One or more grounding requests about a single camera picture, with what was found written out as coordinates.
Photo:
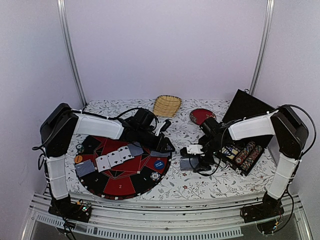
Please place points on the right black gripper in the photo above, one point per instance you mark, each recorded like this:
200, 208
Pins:
202, 164

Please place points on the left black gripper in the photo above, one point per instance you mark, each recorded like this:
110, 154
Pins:
164, 147

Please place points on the dealt blue cards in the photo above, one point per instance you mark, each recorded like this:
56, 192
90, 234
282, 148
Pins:
84, 168
160, 154

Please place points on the blue checkered card deck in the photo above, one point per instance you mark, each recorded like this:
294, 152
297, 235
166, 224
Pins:
186, 164

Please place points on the blue small blind chip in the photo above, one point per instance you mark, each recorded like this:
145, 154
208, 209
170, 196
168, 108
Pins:
159, 165

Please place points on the blurred blue card being passed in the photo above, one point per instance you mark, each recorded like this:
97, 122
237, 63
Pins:
135, 150

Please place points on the blue white ten chip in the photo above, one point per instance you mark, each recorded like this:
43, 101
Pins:
155, 176

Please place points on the face-up four clubs card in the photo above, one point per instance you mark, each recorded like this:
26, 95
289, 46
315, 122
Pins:
125, 154

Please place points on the poker chip stack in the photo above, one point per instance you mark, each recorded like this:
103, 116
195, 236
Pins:
80, 148

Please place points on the orange dealer button chip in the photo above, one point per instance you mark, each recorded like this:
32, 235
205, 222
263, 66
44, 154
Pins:
78, 159

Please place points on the face-up diamonds card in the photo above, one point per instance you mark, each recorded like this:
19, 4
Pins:
102, 163

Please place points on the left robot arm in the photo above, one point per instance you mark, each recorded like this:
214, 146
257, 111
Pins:
66, 127

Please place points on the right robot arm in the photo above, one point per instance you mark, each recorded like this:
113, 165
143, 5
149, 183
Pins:
283, 123

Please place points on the boxed card deck in case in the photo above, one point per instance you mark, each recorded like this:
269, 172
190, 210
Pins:
230, 152

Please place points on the poker chip row in case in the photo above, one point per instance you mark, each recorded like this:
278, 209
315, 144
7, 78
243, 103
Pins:
240, 158

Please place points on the black poker chip case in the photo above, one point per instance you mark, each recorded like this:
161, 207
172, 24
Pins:
242, 106

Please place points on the woven bamboo basket tray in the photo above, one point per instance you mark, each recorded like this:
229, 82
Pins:
166, 106

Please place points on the red floral round plate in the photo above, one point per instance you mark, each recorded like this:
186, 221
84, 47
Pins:
199, 115

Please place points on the round red black poker mat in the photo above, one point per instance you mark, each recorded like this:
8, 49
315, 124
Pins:
130, 179

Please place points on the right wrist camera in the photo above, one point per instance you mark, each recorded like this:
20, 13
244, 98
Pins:
192, 150

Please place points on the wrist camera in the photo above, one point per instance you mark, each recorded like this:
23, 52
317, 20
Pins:
162, 126
192, 150

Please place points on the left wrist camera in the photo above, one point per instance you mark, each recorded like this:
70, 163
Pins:
162, 126

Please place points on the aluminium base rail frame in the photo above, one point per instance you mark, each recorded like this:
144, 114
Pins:
189, 219

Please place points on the right aluminium corner post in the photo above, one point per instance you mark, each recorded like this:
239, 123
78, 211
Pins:
270, 4

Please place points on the aluminium corner post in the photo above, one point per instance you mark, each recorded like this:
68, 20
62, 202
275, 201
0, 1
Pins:
270, 4
61, 6

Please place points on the left aluminium corner post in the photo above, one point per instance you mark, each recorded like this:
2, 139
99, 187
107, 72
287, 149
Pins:
61, 6

